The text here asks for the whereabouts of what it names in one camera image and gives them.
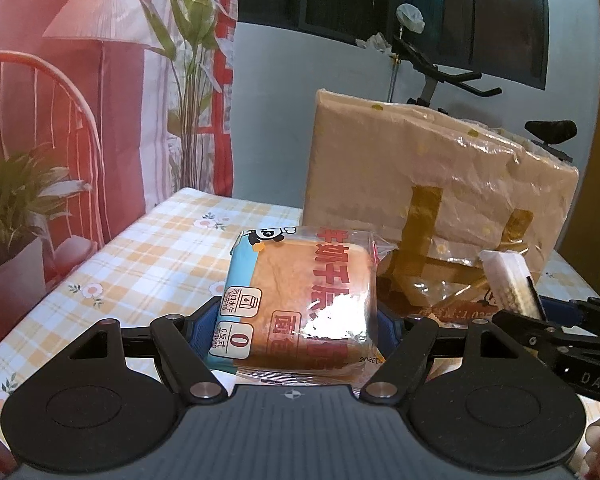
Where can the black exercise bike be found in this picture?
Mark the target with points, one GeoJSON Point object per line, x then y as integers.
{"type": "Point", "coordinates": [430, 67]}

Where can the thin metal pole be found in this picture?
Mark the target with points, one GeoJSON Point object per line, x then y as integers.
{"type": "Point", "coordinates": [393, 80]}

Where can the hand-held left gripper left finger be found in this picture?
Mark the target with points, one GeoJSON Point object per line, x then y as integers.
{"type": "Point", "coordinates": [202, 330]}

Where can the white plastic bag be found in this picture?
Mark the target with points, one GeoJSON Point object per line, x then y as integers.
{"type": "Point", "coordinates": [411, 17]}

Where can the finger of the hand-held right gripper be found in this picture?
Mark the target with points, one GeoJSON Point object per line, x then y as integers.
{"type": "Point", "coordinates": [560, 309]}
{"type": "Point", "coordinates": [530, 332]}

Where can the checked tablecloth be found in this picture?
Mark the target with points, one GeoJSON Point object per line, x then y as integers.
{"type": "Point", "coordinates": [155, 250]}

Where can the white crumpled cloth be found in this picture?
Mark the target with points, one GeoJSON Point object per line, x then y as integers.
{"type": "Point", "coordinates": [375, 44]}

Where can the white snack packet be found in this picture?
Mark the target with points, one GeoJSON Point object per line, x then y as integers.
{"type": "Point", "coordinates": [505, 285]}

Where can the blue white bread packet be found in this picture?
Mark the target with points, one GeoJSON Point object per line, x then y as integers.
{"type": "Point", "coordinates": [300, 300]}

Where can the brown paper bag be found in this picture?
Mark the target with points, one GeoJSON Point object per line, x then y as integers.
{"type": "Point", "coordinates": [380, 160]}

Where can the printed backdrop cloth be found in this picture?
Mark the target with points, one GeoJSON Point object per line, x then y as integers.
{"type": "Point", "coordinates": [105, 110]}

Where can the clear bread packet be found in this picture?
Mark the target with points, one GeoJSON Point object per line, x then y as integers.
{"type": "Point", "coordinates": [445, 300]}

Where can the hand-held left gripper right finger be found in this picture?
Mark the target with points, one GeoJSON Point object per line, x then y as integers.
{"type": "Point", "coordinates": [392, 332]}

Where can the dark window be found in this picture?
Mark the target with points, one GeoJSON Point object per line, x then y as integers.
{"type": "Point", "coordinates": [355, 0]}

